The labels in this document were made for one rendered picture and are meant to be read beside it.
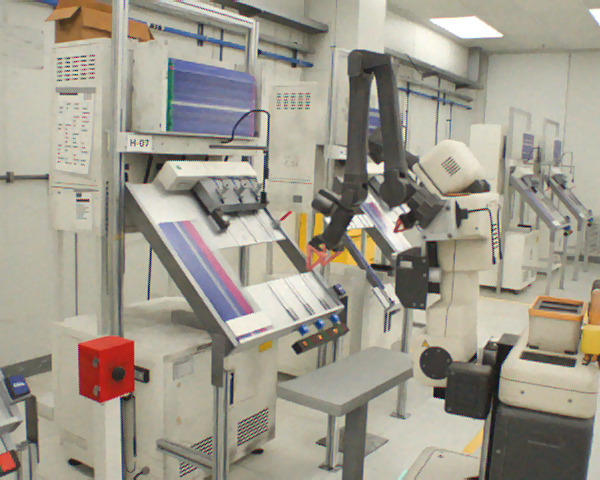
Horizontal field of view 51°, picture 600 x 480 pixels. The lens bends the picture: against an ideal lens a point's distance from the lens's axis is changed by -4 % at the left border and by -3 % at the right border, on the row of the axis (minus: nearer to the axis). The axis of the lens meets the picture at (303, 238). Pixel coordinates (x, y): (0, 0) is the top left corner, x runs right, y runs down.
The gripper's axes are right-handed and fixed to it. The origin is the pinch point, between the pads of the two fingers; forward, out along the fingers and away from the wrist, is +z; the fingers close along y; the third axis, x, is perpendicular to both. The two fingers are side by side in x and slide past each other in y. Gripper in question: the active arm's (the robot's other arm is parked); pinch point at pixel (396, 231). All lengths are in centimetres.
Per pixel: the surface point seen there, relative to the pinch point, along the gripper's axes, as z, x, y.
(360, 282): 21.9, 10.2, 13.9
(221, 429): 36, 41, 114
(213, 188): 16, -41, 75
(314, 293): 20, 10, 51
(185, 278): 18, -6, 111
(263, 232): 22, -22, 55
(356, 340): 41, 29, 14
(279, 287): 20, 5, 68
